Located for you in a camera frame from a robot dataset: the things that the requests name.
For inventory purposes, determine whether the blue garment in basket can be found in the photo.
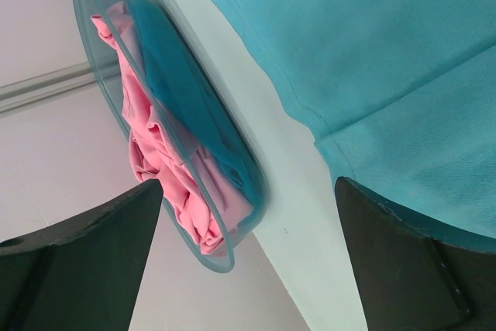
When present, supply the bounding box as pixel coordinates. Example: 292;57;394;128
128;0;265;207

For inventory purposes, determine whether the turquoise t shirt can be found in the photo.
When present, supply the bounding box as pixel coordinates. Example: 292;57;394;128
212;0;495;236

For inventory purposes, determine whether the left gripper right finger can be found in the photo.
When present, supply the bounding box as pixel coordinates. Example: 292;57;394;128
335;177;495;330

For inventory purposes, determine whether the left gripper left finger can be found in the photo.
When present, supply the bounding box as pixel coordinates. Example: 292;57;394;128
1;180;163;330

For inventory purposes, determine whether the blue plastic basket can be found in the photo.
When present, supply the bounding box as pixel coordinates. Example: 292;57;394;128
72;0;267;273

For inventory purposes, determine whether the left corner aluminium post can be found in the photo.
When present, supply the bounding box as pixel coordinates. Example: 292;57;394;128
1;63;95;114

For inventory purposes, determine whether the pink t shirt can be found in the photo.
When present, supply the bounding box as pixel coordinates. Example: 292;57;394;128
91;2;253;255

